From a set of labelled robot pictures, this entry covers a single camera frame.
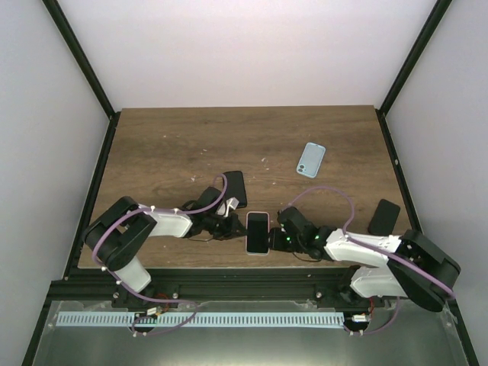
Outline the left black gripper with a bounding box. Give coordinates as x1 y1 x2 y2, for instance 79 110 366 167
204 213 249 242

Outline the pink phone case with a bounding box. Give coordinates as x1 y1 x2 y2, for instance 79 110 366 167
245 210 271 256

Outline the light blue phone case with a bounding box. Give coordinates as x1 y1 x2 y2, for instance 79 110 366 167
296 142 326 178

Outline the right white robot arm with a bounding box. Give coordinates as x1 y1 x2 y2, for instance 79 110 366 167
268 206 461 312

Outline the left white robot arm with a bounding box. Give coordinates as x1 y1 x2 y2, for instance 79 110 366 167
82 187 247 308

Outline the light blue slotted strip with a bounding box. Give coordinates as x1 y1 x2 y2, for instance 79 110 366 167
56 311 344 329

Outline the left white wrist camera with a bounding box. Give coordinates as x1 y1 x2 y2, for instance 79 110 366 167
216 197 239 217

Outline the black front rail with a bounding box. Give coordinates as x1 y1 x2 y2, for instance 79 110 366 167
114 268 451 306

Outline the right black frame post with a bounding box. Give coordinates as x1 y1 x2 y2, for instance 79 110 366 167
379 0 453 115

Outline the black frame post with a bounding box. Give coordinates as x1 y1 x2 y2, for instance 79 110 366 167
41 0 117 119
379 0 453 115

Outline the left black frame post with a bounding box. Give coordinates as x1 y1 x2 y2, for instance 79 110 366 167
41 0 117 119

